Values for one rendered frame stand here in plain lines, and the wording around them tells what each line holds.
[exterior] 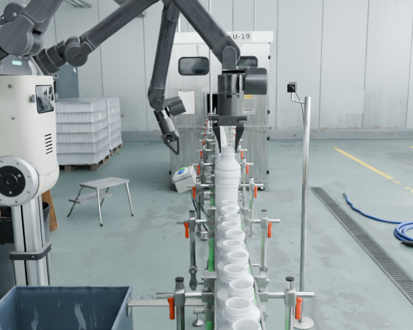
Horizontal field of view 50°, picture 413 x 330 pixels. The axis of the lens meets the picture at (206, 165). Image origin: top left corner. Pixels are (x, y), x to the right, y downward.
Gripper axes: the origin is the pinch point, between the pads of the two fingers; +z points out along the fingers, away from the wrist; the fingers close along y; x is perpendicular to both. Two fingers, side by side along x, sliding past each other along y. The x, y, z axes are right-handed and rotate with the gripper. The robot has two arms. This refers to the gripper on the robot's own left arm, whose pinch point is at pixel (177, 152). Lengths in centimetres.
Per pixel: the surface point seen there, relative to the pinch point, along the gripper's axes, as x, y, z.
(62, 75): 330, 956, -170
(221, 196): -16, -68, 7
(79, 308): 29, -75, 20
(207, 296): -10, -106, 14
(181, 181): 1.2, -10.2, 10.3
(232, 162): -22, -68, -1
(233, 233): -18, -93, 9
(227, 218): -17, -84, 8
